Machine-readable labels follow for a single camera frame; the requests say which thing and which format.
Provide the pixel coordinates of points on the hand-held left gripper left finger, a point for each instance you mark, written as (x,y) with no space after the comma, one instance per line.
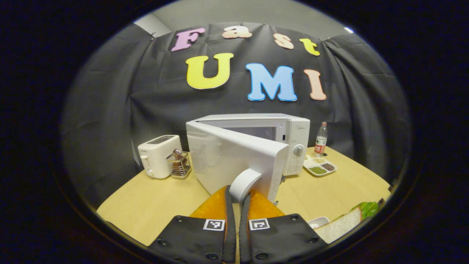
(230,227)

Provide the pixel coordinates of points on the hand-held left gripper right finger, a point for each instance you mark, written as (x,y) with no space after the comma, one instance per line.
(244,227)

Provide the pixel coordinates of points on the white microwave oven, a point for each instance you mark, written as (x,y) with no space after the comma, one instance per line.
(227,157)

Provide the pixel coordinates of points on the lettuce bread sandwich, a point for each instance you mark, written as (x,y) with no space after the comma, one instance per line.
(342,225)

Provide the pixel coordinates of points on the white plate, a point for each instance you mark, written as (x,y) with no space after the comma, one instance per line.
(318,221)

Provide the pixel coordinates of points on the white divided grain tray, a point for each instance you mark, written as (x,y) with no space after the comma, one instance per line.
(319,167)

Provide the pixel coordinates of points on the white toaster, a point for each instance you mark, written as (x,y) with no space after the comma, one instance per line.
(155,156)

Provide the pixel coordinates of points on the clear red label water bottle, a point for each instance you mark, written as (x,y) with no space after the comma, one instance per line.
(321,141)

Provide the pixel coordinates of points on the black backdrop cloth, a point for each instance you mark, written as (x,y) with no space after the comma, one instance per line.
(110,91)

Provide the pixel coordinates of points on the small ceiling light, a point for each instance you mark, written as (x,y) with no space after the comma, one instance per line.
(349,29)

